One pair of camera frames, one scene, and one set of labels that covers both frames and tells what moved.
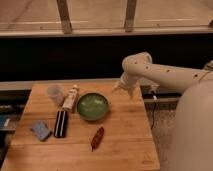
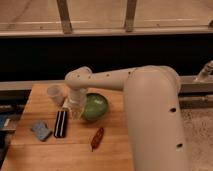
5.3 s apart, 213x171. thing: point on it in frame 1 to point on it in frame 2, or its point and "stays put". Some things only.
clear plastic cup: x=56 y=92 stays put
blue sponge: x=41 y=130 stays put
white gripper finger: x=131 y=93 to x=77 y=113
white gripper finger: x=116 y=88 to x=66 y=105
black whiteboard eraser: x=61 y=124 stays put
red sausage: x=97 y=138 stays put
